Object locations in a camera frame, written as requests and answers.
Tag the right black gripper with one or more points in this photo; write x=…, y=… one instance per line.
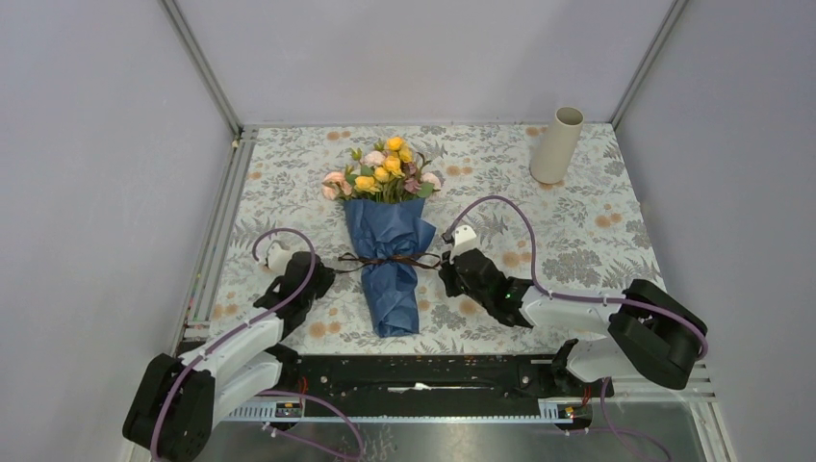
x=447, y=272

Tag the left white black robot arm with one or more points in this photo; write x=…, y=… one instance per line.
x=180, y=400

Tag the beige cylindrical vase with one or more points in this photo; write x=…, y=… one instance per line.
x=551, y=159

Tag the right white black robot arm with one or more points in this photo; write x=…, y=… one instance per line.
x=643, y=331

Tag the blue wrapping paper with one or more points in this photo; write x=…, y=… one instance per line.
x=382, y=230

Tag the white slotted cable duct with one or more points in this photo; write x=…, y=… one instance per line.
x=274, y=411

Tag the artificial flower bunch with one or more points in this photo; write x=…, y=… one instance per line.
x=391, y=172

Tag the brown ribbon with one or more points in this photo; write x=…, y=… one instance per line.
x=424, y=260

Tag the left aluminium frame post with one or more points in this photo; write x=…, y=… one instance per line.
x=203, y=68

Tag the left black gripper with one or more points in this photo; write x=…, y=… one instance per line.
x=326, y=276

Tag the floral patterned table mat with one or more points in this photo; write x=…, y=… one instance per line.
x=584, y=232

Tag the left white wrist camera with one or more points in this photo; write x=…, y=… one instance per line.
x=276, y=257

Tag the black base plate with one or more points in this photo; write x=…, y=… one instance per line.
x=435, y=386

